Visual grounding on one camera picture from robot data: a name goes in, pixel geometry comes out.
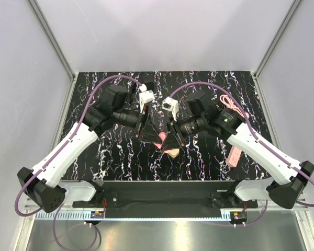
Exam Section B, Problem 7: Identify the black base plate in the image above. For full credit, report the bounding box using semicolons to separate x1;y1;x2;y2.
72;180;260;219

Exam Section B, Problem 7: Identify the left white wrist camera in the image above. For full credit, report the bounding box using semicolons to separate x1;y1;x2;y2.
139;84;155;113

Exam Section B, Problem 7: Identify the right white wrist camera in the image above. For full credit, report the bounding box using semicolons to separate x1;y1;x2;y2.
162;97;179;121

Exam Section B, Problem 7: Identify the pink power strip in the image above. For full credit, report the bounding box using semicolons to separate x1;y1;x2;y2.
226;145;242;168

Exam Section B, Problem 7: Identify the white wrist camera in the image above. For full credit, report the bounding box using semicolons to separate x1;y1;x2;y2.
139;84;155;113
162;97;179;121

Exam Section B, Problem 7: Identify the pink coiled cable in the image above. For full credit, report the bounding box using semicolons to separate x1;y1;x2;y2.
219;94;250;118

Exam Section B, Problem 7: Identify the black cube adapter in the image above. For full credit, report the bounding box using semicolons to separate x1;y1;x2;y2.
142;74;155;92

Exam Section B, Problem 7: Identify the pink square plug adapter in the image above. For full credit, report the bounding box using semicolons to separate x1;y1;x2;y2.
154;132;166;150

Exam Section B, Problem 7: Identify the beige red power strip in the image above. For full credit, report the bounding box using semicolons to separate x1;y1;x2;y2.
164;149;180;158

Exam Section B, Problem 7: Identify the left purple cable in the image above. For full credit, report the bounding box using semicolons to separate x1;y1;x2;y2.
14;74;146;249

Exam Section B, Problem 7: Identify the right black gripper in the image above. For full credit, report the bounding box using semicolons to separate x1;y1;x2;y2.
161;113;207;151

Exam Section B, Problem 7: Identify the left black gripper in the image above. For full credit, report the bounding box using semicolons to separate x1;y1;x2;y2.
113;103;163;143

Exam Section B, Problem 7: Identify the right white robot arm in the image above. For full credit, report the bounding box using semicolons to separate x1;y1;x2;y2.
161;91;314;209

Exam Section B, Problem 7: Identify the purple cable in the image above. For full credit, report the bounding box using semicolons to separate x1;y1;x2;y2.
14;74;146;249
170;81;314;227

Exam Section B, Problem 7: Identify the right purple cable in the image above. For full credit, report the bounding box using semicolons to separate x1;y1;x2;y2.
170;81;314;227

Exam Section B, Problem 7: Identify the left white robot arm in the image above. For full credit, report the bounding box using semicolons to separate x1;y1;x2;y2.
17;85;162;213

